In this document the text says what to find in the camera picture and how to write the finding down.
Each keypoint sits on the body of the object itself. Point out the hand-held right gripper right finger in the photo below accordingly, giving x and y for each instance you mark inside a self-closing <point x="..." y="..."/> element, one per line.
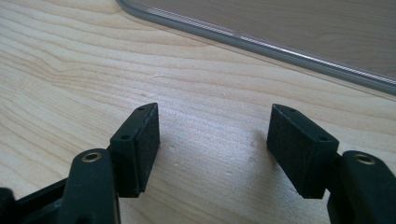
<point x="299" y="152"/>

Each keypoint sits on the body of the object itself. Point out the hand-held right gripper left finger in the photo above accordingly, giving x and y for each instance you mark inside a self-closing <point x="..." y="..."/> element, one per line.
<point x="137" y="152"/>

